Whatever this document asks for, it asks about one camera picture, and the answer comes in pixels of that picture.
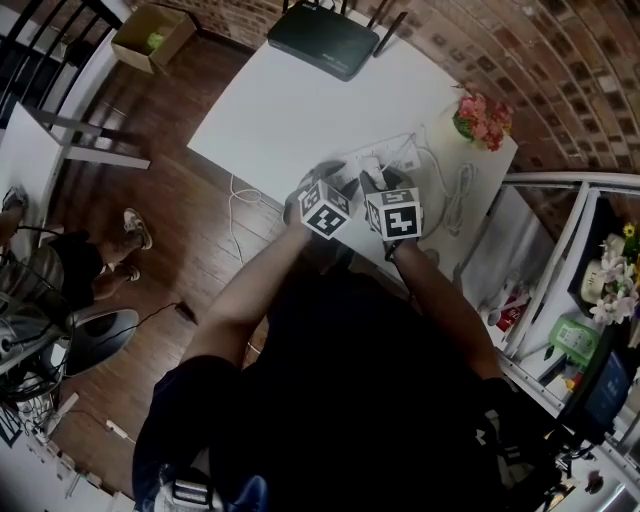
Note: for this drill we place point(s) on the green packet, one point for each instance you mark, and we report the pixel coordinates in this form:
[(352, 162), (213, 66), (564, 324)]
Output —
[(572, 340)]

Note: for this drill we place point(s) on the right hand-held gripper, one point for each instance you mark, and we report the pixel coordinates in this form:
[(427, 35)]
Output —
[(397, 217)]

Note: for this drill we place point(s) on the green item in box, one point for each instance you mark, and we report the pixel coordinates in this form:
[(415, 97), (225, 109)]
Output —
[(156, 41)]

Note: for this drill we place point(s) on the white power strip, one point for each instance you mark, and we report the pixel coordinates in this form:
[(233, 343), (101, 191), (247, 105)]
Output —
[(395, 155)]

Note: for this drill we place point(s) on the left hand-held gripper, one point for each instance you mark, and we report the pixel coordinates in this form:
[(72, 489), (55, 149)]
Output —
[(325, 212)]

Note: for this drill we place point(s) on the black router with antennas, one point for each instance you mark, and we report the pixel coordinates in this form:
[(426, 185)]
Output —
[(325, 40)]

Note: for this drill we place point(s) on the person's left forearm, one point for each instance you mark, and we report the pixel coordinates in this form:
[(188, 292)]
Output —
[(250, 295)]

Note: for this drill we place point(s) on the white vase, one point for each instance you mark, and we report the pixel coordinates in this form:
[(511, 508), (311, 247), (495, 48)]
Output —
[(595, 282)]

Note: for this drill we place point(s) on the open cardboard box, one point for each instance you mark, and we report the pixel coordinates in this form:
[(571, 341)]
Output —
[(145, 45)]

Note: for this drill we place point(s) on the white and yellow flower bouquet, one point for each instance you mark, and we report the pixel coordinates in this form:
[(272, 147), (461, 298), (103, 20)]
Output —
[(617, 285)]

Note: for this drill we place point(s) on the red packet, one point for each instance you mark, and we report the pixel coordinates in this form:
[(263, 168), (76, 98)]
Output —
[(512, 315)]

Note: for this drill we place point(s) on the white side table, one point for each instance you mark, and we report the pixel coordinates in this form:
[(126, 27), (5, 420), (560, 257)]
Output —
[(25, 165)]

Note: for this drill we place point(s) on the pink flowers in pot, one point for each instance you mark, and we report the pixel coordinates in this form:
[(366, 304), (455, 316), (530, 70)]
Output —
[(480, 120)]

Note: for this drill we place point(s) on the white metal shelf rack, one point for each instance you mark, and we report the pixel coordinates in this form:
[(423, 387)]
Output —
[(550, 280)]

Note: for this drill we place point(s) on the person's right forearm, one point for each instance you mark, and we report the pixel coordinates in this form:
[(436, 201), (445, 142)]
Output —
[(440, 300)]

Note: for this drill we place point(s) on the black metal railing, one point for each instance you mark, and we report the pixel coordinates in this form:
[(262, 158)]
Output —
[(45, 45)]

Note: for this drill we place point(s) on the person's torso in black shirt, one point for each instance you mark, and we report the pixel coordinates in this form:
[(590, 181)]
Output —
[(360, 400)]

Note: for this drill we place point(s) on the black tablet screen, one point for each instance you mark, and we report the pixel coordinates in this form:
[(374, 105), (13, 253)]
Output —
[(607, 390)]

